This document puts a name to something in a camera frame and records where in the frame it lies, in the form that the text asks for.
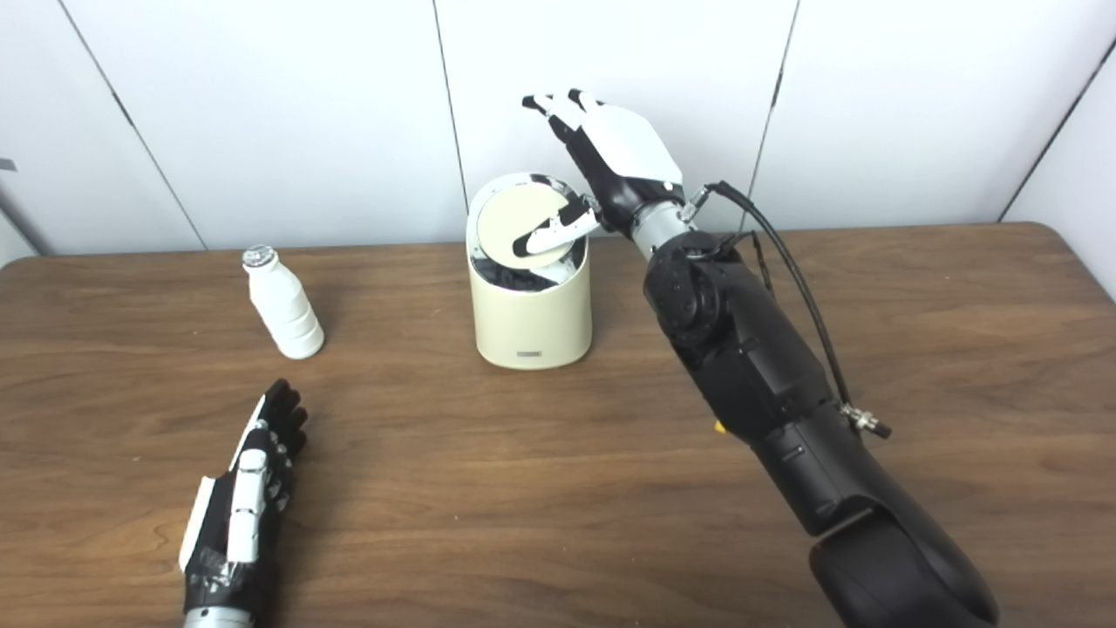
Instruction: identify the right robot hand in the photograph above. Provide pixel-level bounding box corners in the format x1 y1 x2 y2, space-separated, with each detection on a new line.
513 87 690 259

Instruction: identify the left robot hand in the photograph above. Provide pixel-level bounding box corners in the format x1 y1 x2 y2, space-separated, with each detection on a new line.
179 379 309 617

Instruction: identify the cream round bin lid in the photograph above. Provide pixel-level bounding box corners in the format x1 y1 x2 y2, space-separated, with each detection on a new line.
475 183 582 270

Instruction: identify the cream-colored bin body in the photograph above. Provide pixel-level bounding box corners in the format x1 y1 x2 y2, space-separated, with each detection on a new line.
466 172 594 371

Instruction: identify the small white plastic bottle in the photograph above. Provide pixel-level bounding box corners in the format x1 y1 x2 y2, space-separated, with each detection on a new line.
242 245 325 360

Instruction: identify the black bin liner bag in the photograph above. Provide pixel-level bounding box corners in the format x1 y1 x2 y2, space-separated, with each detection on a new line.
470 251 583 294

